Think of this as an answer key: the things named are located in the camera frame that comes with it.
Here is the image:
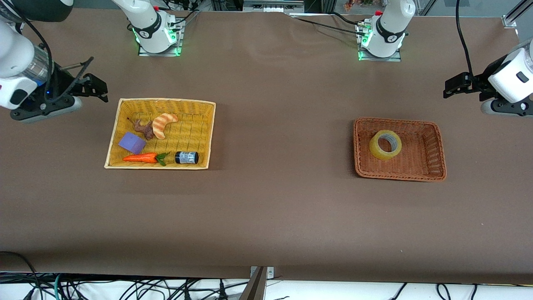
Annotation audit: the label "clear yellowish tape roll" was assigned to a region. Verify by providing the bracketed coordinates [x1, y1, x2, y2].
[369, 130, 403, 161]

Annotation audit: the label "purple foam cube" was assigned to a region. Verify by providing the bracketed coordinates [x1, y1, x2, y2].
[118, 132, 147, 154]

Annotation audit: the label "brown lion figurine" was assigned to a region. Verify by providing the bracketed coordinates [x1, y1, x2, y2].
[127, 117, 155, 140]

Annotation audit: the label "toy croissant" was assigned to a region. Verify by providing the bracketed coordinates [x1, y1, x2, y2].
[152, 113, 179, 140]

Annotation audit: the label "orange toy carrot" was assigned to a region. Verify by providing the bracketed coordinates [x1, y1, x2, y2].
[122, 152, 169, 167]

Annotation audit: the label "brown wicker basket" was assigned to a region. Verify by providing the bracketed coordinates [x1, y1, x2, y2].
[353, 117, 447, 182]

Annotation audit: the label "yellow woven basket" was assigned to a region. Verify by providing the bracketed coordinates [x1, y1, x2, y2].
[104, 98, 217, 170]

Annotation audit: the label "small jar with black lid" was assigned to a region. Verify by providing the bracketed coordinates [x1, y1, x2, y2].
[175, 151, 199, 165]

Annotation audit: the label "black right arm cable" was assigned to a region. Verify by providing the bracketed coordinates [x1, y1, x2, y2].
[8, 6, 95, 104]

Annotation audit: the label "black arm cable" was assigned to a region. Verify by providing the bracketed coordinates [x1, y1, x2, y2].
[456, 0, 474, 79]
[8, 6, 95, 104]

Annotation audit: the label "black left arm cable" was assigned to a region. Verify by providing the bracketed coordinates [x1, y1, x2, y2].
[456, 0, 474, 79]

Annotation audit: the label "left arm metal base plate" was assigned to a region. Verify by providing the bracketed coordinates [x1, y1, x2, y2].
[356, 23, 403, 62]

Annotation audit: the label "aluminium frame profile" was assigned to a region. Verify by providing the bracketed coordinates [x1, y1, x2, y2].
[502, 0, 533, 29]

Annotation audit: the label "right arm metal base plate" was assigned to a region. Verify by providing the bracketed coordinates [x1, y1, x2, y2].
[137, 19, 184, 57]

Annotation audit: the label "black base plug cables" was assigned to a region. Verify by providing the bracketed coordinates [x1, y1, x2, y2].
[168, 9, 201, 29]

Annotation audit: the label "short black table cable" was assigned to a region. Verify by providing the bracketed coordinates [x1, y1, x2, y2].
[330, 11, 364, 26]

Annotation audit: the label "long black table cable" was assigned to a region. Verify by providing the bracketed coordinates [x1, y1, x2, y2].
[291, 17, 367, 36]

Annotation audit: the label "black looped floor cable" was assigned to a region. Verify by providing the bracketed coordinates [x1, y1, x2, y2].
[0, 251, 40, 300]

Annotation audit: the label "grey metal frame box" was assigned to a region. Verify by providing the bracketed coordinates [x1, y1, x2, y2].
[242, 0, 305, 13]

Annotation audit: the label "green floor cable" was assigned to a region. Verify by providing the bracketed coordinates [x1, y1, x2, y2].
[52, 273, 64, 300]

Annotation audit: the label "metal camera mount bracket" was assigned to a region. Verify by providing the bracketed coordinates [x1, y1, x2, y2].
[239, 266, 275, 300]

